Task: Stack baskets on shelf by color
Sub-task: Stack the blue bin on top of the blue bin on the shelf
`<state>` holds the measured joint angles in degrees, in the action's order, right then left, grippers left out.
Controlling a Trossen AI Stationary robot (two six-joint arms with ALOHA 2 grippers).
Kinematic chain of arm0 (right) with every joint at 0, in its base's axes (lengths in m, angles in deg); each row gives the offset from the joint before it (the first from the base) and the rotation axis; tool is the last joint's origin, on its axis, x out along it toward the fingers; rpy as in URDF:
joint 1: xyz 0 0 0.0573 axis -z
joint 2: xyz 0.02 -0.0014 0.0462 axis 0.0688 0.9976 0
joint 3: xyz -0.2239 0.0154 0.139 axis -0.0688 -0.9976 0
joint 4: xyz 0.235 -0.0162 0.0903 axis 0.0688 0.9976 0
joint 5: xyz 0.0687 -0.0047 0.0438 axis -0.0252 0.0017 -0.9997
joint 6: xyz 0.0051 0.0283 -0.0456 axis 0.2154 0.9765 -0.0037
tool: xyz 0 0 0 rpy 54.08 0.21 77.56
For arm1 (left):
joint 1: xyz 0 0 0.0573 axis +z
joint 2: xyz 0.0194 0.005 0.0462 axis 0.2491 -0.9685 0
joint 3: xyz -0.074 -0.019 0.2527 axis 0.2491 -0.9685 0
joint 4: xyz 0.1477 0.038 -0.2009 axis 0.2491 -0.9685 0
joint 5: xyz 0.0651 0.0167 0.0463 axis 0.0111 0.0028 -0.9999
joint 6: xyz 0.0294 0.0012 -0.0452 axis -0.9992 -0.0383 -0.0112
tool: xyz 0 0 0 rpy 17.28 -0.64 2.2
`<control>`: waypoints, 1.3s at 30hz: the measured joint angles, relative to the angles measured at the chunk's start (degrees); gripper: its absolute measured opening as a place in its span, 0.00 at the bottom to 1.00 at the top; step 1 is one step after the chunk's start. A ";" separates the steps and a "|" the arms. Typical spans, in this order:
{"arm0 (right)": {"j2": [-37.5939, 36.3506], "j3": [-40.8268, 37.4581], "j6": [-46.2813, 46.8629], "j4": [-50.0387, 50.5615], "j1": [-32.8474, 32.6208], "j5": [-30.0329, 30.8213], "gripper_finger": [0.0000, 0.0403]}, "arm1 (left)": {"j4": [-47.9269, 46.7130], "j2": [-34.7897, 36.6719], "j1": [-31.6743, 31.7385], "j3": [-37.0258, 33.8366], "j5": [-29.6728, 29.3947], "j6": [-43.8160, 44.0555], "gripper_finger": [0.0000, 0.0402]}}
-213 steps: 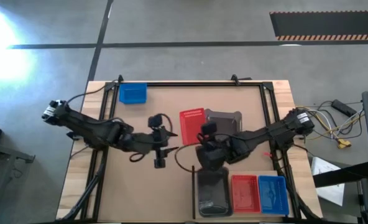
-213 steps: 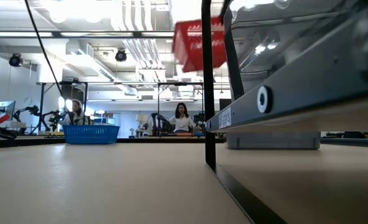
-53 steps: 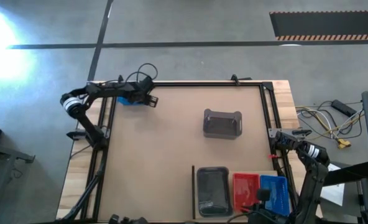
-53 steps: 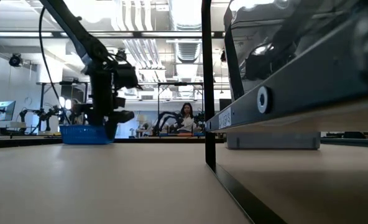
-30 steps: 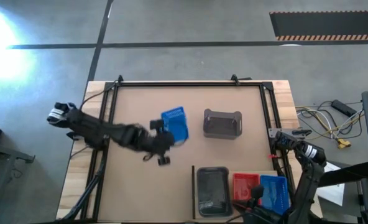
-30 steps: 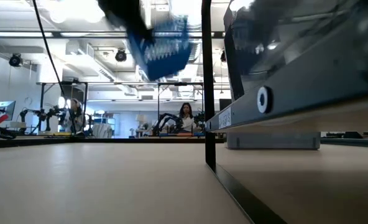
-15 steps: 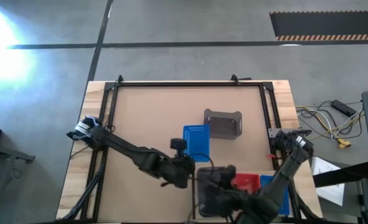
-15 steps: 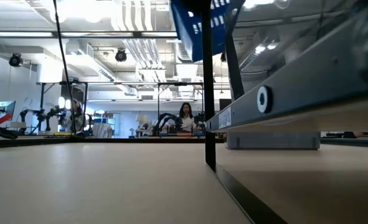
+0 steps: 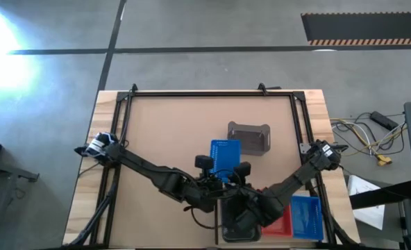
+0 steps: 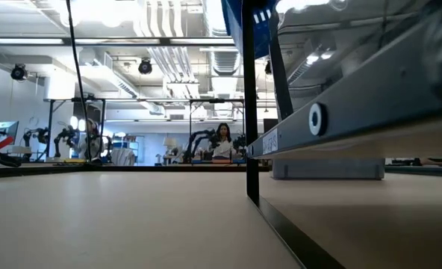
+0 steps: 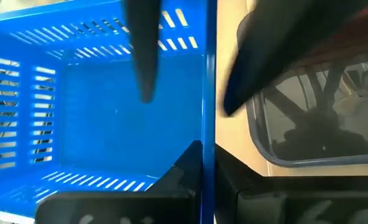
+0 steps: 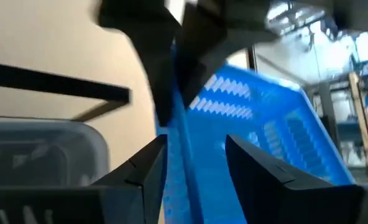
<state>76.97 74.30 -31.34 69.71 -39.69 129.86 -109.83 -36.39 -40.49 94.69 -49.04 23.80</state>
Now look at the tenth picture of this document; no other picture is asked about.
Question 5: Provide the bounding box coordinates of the thin black hanging cable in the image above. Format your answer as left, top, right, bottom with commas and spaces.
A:
64, 0, 93, 164

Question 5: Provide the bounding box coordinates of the black aluminium rig frame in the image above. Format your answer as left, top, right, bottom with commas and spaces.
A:
0, 163, 442, 179

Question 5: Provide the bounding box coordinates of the thick black cable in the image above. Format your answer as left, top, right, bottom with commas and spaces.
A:
0, 146, 22, 168

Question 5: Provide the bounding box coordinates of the white label sticker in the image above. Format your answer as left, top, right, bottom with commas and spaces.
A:
261, 129, 280, 155

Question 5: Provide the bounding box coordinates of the grey computer monitor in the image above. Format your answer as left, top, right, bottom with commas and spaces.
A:
0, 120, 20, 147

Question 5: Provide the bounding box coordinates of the black monitor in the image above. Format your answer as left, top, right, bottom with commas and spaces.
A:
262, 118, 278, 135

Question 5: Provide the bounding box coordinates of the black linear light fixture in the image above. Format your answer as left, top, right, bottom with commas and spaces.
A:
0, 36, 244, 48

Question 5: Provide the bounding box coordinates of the red slanted bar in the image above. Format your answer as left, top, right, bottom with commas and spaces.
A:
0, 135, 16, 151

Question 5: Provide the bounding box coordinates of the person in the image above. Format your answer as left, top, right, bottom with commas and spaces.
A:
212, 122, 237, 161
77, 118, 103, 161

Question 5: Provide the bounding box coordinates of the wooden shelf black metal frame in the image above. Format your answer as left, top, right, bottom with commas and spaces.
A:
242, 0, 442, 269

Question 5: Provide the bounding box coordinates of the white round bolt cap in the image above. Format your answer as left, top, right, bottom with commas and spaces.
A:
308, 102, 329, 137

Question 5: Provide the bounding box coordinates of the black background rig frame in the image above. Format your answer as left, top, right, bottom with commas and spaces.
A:
43, 97, 107, 149
188, 98, 244, 165

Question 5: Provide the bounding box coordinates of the white table lamp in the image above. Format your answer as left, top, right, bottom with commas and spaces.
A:
162, 136, 178, 165

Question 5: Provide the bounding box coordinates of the silver ribbed ventilation duct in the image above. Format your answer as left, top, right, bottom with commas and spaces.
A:
210, 48, 240, 76

